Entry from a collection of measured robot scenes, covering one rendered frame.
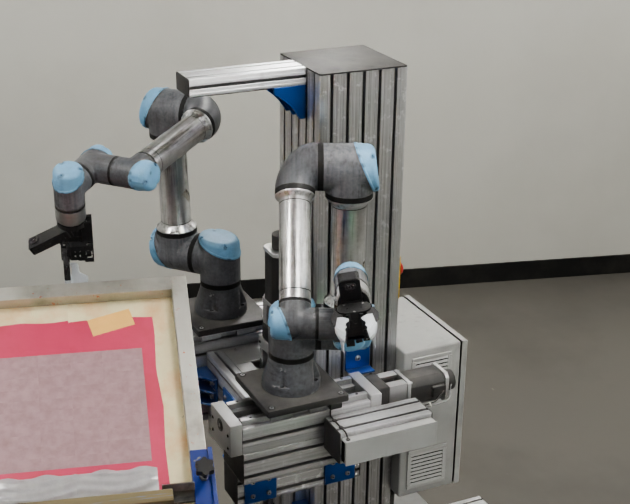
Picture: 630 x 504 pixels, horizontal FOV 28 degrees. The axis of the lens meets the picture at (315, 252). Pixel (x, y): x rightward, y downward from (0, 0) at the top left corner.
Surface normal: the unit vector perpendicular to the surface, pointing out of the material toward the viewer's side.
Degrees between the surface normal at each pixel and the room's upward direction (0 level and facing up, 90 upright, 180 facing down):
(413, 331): 0
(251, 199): 90
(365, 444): 90
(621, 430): 0
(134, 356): 32
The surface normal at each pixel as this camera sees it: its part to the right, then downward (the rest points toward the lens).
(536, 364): 0.01, -0.92
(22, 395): 0.11, -0.58
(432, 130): 0.19, 0.38
